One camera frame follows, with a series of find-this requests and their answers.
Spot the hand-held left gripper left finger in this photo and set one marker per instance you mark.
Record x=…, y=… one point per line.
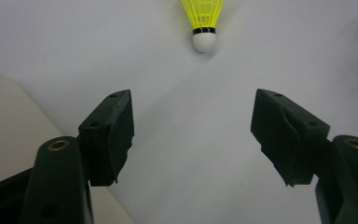
x=108, y=140

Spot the yellow shuttlecock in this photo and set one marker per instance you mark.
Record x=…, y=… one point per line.
x=203, y=15

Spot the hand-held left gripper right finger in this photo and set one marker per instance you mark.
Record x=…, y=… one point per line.
x=286, y=137

